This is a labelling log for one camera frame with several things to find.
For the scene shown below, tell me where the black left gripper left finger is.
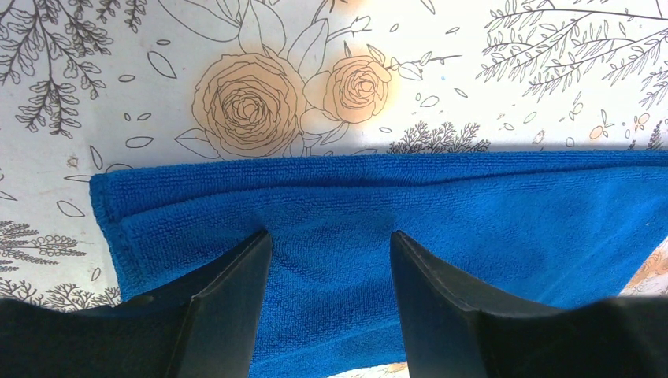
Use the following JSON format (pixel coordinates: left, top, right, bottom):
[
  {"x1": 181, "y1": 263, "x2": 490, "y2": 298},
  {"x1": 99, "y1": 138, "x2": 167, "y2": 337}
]
[{"x1": 1, "y1": 231, "x2": 272, "y2": 377}]

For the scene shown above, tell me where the blue towel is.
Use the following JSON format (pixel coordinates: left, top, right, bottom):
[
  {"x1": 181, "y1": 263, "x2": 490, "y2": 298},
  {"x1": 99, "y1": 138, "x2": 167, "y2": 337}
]
[{"x1": 89, "y1": 150, "x2": 667, "y2": 377}]

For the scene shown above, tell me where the floral tablecloth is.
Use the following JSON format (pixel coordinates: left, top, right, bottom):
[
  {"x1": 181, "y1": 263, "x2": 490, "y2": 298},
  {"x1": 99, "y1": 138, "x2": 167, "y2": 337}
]
[{"x1": 1, "y1": 1, "x2": 667, "y2": 313}]

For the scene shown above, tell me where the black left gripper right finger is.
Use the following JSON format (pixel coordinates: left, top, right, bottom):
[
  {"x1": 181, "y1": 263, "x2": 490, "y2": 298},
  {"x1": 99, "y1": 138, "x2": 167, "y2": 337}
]
[{"x1": 390, "y1": 231, "x2": 667, "y2": 377}]

